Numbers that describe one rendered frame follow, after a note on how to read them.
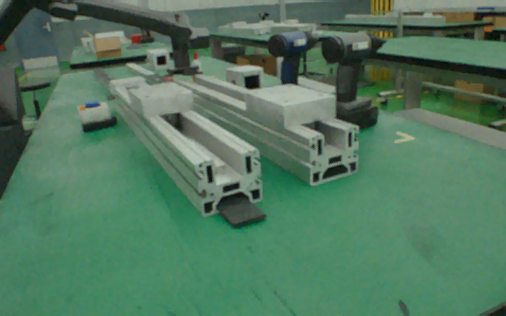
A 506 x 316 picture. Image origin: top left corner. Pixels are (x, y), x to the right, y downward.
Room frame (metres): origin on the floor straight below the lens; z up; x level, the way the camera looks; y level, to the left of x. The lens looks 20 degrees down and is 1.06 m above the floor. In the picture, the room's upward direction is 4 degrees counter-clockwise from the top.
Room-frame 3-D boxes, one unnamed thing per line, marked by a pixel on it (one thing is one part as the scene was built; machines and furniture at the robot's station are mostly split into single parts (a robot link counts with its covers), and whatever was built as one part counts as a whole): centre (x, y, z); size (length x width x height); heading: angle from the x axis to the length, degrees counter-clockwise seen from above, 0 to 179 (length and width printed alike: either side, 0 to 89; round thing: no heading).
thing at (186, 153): (0.91, 0.22, 0.82); 0.80 x 0.10 x 0.09; 26
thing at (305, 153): (1.00, 0.05, 0.82); 0.80 x 0.10 x 0.09; 26
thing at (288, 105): (0.77, -0.06, 0.87); 0.16 x 0.11 x 0.07; 26
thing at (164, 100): (0.91, 0.22, 0.87); 0.16 x 0.11 x 0.07; 26
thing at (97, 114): (1.11, 0.45, 0.81); 0.10 x 0.08 x 0.06; 116
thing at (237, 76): (1.37, 0.04, 0.83); 0.11 x 0.10 x 0.10; 119
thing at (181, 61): (1.40, 0.24, 0.91); 0.10 x 0.07 x 0.07; 116
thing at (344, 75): (0.94, -0.25, 0.89); 0.20 x 0.08 x 0.22; 125
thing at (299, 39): (1.12, -0.12, 0.89); 0.20 x 0.08 x 0.22; 137
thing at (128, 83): (1.31, 0.42, 0.83); 0.12 x 0.09 x 0.10; 116
